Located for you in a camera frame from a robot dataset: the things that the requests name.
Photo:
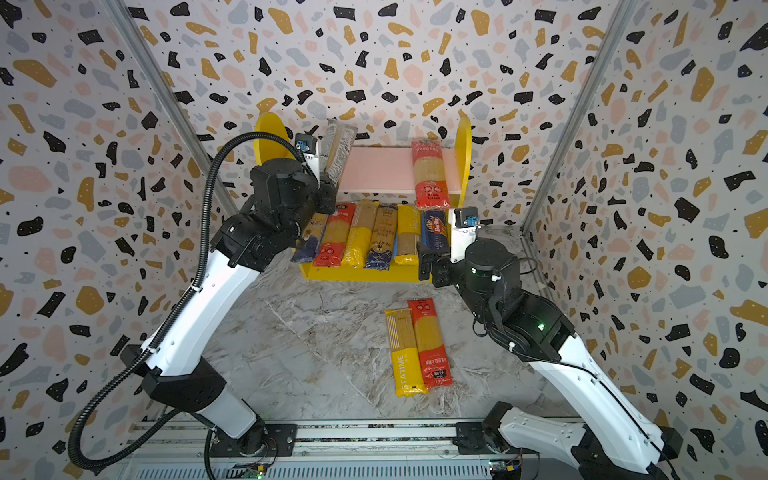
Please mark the blue starry pasta bag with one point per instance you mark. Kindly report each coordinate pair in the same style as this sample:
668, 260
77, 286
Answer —
381, 248

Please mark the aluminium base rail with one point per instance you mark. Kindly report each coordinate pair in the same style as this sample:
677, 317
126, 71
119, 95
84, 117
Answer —
375, 449

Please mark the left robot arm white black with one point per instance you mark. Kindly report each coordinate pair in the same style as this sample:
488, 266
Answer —
285, 198

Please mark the white label noodle bag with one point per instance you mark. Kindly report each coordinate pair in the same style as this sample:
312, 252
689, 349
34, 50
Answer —
335, 149

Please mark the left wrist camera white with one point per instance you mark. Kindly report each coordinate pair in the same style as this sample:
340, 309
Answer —
308, 146

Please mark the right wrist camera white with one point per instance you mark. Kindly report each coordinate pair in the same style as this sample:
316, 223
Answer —
464, 223

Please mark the blue Barilla spaghetti pack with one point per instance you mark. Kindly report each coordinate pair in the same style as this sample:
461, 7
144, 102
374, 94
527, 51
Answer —
435, 231

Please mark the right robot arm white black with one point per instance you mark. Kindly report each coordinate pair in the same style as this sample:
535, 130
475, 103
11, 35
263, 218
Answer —
612, 439

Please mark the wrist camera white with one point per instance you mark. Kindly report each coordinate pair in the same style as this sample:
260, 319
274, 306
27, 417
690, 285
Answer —
308, 146
464, 223

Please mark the yellow end spaghetti bag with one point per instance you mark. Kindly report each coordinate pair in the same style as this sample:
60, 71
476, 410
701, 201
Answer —
404, 354

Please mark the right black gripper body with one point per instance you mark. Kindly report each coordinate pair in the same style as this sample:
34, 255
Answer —
441, 270

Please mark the yellow Pastatime bag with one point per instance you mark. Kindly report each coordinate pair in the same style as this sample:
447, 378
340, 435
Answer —
360, 234
408, 235

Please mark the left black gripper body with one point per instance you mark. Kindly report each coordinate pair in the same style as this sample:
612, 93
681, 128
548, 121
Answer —
324, 201

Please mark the dark blue Anko pasta bag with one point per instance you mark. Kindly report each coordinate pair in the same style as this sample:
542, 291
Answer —
311, 237

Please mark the red black-label spaghetti bag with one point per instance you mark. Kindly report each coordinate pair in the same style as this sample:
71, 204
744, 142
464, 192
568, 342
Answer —
335, 236

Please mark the yellow shelf with coloured boards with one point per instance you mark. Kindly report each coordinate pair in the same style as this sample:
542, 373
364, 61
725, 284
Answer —
381, 170

